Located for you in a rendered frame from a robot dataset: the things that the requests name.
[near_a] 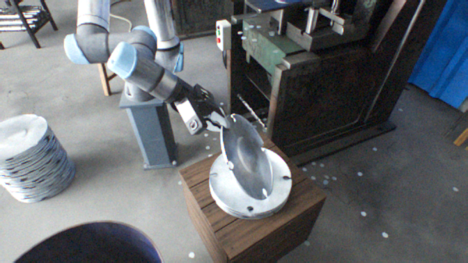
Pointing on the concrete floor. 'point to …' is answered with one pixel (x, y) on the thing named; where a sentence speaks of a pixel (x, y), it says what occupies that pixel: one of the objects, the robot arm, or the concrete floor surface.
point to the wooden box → (212, 247)
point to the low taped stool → (106, 78)
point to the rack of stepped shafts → (24, 19)
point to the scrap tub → (94, 245)
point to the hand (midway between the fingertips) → (225, 129)
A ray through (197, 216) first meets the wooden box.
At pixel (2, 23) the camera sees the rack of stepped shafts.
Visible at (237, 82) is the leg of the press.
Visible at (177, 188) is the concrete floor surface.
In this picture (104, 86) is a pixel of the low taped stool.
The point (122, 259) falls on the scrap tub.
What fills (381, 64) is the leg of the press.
